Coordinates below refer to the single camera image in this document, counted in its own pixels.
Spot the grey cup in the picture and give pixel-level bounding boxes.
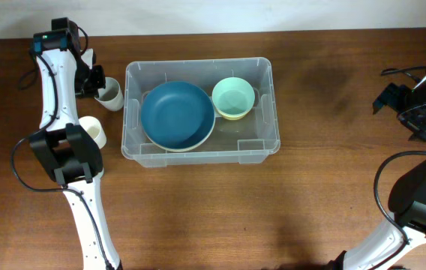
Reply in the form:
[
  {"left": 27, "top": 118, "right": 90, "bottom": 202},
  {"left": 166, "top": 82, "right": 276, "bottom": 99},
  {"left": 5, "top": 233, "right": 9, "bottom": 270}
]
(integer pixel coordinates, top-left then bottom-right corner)
[{"left": 94, "top": 77, "right": 125, "bottom": 112}]

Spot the cream cup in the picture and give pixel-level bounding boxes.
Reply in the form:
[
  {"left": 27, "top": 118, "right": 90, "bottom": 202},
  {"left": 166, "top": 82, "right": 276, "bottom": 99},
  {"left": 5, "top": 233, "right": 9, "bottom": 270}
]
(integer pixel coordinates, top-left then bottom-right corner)
[{"left": 79, "top": 115, "right": 107, "bottom": 149}]

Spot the dark blue bowl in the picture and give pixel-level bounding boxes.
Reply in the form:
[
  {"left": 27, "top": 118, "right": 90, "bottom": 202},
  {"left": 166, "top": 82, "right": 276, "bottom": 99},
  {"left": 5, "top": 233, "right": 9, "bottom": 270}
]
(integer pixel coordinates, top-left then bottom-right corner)
[{"left": 140, "top": 81, "right": 215, "bottom": 132}]

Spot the beige bowl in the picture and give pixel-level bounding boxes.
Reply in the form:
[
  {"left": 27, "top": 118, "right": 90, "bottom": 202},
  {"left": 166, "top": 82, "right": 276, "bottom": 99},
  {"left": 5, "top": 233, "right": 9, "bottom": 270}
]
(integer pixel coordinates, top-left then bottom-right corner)
[{"left": 145, "top": 119, "right": 216, "bottom": 152}]

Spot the light green small bowl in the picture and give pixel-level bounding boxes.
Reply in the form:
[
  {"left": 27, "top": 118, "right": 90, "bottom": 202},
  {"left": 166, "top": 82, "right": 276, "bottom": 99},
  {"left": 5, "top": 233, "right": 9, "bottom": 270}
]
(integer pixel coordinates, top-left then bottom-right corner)
[{"left": 211, "top": 77, "right": 256, "bottom": 114}]

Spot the yellow small bowl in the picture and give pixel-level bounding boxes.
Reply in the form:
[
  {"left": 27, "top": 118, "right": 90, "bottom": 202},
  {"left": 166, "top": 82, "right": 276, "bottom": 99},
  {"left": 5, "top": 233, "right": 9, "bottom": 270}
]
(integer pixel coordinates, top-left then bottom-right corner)
[{"left": 215, "top": 108, "right": 251, "bottom": 121}]

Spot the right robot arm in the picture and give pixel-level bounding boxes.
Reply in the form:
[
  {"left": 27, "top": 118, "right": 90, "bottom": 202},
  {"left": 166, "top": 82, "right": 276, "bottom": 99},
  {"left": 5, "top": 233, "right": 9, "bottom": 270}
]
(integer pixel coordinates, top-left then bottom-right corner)
[{"left": 326, "top": 65, "right": 426, "bottom": 270}]

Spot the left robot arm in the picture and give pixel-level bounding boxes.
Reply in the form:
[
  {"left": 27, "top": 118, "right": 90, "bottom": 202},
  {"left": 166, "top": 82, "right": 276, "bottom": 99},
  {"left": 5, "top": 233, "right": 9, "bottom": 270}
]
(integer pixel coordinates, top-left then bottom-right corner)
[{"left": 28, "top": 17, "right": 122, "bottom": 269}]

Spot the clear plastic storage container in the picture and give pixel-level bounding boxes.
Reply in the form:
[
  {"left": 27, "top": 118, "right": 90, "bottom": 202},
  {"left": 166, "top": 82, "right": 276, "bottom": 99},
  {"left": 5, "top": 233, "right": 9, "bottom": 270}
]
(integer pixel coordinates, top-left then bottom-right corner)
[{"left": 121, "top": 57, "right": 281, "bottom": 168}]

